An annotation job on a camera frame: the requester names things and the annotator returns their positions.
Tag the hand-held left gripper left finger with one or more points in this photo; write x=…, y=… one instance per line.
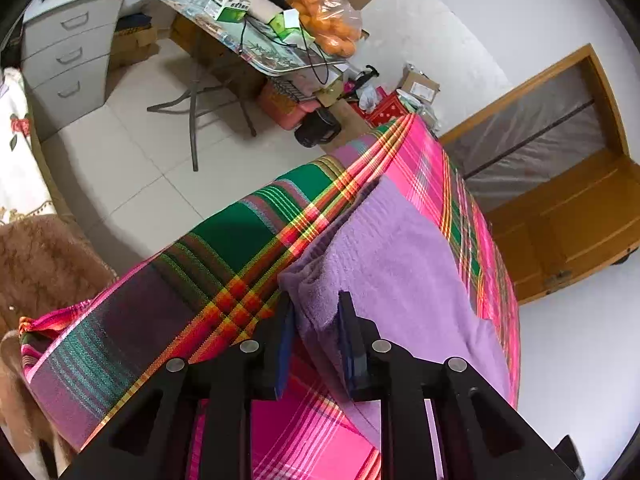
x=285, y=345

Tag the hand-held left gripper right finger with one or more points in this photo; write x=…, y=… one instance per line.
x=347, y=345

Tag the purple fleece garment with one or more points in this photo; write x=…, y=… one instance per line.
x=400, y=270

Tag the pink green plaid blanket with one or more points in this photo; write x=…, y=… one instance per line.
x=200, y=270

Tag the red cloth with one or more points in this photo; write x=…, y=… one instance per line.
x=390, y=112

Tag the wooden door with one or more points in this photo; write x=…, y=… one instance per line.
x=575, y=220

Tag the brown fluffy chair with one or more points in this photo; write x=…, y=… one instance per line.
x=45, y=270

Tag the cardboard parcel box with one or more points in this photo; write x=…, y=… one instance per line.
x=420, y=85

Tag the grey plastic sheet curtain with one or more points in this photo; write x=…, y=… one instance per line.
x=530, y=135

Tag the folding table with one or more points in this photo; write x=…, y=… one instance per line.
x=230, y=60

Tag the bag of oranges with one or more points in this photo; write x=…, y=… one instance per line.
x=330, y=20

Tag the white floral cloth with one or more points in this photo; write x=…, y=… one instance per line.
x=22, y=150

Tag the brown cardboard carton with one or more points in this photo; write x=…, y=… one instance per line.
x=132, y=42

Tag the green white medicine box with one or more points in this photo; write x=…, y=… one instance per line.
x=230, y=7

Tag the white drawer cabinet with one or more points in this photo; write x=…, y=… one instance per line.
x=70, y=55

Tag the wooden door frame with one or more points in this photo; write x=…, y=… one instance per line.
x=525, y=95

